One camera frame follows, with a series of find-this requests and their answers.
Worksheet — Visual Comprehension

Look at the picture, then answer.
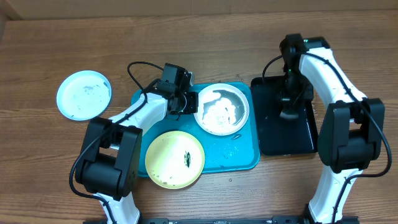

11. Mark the black water tray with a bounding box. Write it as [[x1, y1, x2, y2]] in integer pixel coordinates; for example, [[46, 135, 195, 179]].
[[251, 76, 318, 156]]

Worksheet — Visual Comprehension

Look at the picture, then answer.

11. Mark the yellow plate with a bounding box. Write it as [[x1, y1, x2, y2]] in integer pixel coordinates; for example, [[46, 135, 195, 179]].
[[145, 131, 205, 189]]

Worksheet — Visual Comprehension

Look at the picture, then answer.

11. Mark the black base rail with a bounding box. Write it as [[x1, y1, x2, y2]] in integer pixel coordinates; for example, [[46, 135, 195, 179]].
[[83, 215, 360, 224]]

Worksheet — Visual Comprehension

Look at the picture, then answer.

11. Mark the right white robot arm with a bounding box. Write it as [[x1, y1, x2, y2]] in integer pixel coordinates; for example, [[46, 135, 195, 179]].
[[279, 34, 392, 223]]

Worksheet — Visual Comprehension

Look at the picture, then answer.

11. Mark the pink speckled plate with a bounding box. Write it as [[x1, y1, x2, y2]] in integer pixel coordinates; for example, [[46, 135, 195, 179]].
[[194, 83, 250, 136]]

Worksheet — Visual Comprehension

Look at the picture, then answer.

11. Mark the teal plastic tray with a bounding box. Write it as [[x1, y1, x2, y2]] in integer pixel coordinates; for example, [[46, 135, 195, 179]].
[[138, 82, 261, 177]]

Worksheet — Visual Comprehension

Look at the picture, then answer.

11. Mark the light blue plate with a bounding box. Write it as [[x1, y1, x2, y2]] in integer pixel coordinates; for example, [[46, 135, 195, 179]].
[[56, 70, 112, 121]]

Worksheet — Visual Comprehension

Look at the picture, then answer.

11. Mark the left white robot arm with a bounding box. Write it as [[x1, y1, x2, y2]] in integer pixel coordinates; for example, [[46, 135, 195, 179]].
[[69, 79, 198, 223]]

